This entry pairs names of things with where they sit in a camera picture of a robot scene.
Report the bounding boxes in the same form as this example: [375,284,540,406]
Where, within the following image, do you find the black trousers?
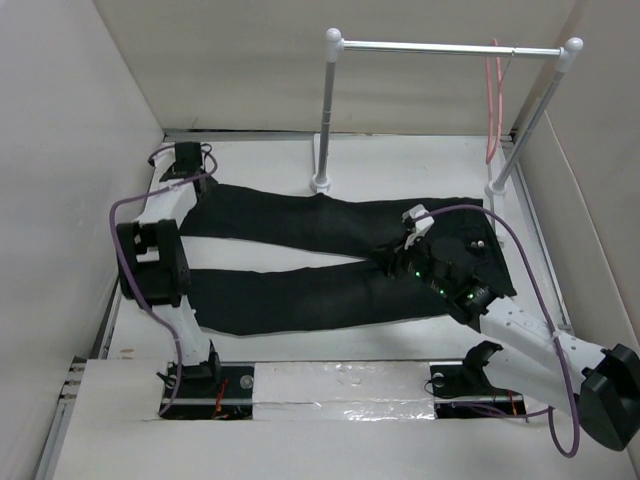
[177,182,519,337]

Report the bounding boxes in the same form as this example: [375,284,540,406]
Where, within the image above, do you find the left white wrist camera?
[159,165,175,182]

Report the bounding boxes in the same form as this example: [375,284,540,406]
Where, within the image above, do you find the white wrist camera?
[159,165,175,182]
[402,204,435,250]

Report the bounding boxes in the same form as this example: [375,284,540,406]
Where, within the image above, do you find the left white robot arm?
[109,142,223,398]

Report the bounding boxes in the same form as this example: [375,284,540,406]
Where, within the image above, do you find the pink clothes hanger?
[485,53,514,166]

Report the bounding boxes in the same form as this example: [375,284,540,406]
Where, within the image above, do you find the silver foil covered panel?
[252,361,435,422]

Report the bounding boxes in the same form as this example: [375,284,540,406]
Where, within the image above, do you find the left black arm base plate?
[159,363,255,421]

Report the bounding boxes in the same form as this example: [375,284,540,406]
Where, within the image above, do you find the white and silver clothes rack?
[310,28,584,215]

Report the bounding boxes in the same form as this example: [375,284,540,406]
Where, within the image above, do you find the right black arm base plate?
[424,363,527,419]

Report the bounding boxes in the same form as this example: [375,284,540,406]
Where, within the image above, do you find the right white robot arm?
[380,238,639,451]

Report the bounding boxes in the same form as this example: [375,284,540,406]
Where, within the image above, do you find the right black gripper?
[368,230,451,298]

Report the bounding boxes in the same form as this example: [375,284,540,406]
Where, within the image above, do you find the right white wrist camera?
[402,204,435,250]

